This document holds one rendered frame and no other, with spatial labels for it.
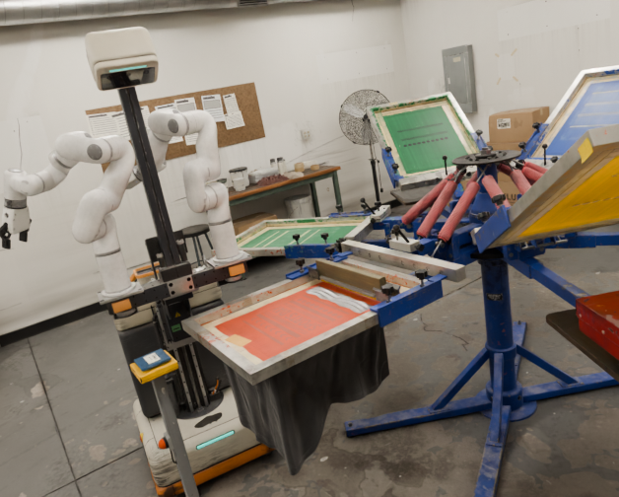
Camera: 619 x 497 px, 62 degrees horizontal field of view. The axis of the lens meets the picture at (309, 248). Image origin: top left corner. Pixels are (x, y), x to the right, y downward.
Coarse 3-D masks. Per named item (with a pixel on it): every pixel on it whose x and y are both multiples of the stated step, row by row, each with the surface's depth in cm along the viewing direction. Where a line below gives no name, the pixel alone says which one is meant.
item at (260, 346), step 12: (360, 300) 194; (372, 300) 192; (336, 324) 178; (252, 336) 180; (264, 336) 179; (300, 336) 174; (312, 336) 172; (252, 348) 172; (264, 348) 170; (276, 348) 169; (288, 348) 167; (264, 360) 163
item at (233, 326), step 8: (328, 288) 211; (336, 288) 210; (288, 296) 211; (296, 296) 209; (312, 296) 206; (272, 304) 206; (280, 304) 204; (256, 312) 201; (232, 320) 197; (240, 320) 196; (224, 328) 191; (232, 328) 190; (240, 328) 189; (248, 328) 187; (248, 336) 181
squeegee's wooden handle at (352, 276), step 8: (320, 264) 213; (328, 264) 208; (336, 264) 205; (320, 272) 215; (328, 272) 210; (336, 272) 205; (344, 272) 200; (352, 272) 196; (360, 272) 192; (368, 272) 191; (336, 280) 207; (344, 280) 202; (352, 280) 197; (360, 280) 193; (368, 280) 189; (376, 280) 184; (384, 280) 184; (360, 288) 194; (368, 288) 190
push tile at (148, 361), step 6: (150, 354) 178; (156, 354) 177; (162, 354) 176; (138, 360) 175; (144, 360) 174; (150, 360) 173; (156, 360) 173; (162, 360) 172; (168, 360) 173; (138, 366) 171; (144, 366) 170; (150, 366) 170
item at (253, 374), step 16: (384, 272) 207; (400, 272) 204; (272, 288) 213; (288, 288) 217; (224, 304) 205; (240, 304) 205; (192, 320) 195; (208, 320) 199; (352, 320) 170; (368, 320) 171; (192, 336) 189; (208, 336) 178; (320, 336) 164; (336, 336) 164; (224, 352) 165; (288, 352) 157; (304, 352) 158; (240, 368) 155; (256, 368) 151; (272, 368) 153
